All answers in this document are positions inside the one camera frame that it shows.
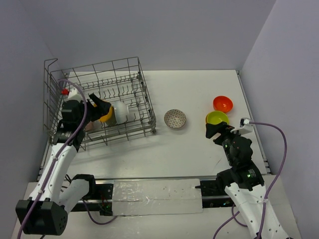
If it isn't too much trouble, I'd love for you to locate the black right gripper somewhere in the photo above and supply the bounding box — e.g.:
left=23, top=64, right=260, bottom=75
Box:
left=205, top=120, right=245, bottom=165

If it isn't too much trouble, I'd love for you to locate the yellow-orange bowl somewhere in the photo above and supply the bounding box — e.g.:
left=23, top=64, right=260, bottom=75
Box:
left=99, top=106, right=116, bottom=124

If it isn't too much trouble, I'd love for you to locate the white patterned bowl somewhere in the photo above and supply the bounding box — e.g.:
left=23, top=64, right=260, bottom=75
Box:
left=112, top=101, right=129, bottom=124

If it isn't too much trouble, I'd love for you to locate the pink speckled bowl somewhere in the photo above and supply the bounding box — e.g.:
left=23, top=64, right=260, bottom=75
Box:
left=85, top=121, right=95, bottom=131

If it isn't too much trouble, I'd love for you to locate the light blue ribbed bowl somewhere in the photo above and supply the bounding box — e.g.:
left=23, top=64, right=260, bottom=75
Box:
left=105, top=112, right=117, bottom=126

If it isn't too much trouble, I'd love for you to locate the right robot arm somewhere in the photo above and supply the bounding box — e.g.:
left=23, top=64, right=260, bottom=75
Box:
left=205, top=118, right=289, bottom=239

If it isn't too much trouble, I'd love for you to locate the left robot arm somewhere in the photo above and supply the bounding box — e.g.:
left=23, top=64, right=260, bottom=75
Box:
left=15, top=94, right=112, bottom=238

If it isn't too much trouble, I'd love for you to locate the lime green bowl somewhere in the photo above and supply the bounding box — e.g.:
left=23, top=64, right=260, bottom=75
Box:
left=210, top=111, right=229, bottom=124

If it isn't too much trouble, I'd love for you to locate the red-orange bowl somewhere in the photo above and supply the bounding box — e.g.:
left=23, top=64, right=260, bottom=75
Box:
left=212, top=96, right=233, bottom=113

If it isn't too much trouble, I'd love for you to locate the brown patterned small bowl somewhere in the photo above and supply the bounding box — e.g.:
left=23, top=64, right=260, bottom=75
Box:
left=163, top=109, right=187, bottom=130

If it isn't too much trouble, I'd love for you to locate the silver taped cover plate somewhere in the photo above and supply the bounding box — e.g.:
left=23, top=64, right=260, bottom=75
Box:
left=112, top=179, right=203, bottom=216

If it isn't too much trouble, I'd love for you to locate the grey wire dish rack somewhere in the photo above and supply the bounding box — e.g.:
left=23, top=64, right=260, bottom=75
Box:
left=43, top=57, right=156, bottom=150

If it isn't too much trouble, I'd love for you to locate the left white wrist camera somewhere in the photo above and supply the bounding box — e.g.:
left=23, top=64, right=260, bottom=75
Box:
left=61, top=87, right=83, bottom=102

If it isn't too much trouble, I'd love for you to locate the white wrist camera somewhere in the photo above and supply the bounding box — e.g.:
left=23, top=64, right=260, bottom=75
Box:
left=230, top=118, right=254, bottom=135
left=61, top=87, right=83, bottom=102

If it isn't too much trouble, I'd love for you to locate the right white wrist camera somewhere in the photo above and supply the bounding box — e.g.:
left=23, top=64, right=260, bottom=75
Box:
left=230, top=118, right=254, bottom=135

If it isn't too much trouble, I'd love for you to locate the black mounting rail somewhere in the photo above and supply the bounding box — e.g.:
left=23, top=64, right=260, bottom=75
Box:
left=72, top=178, right=233, bottom=216

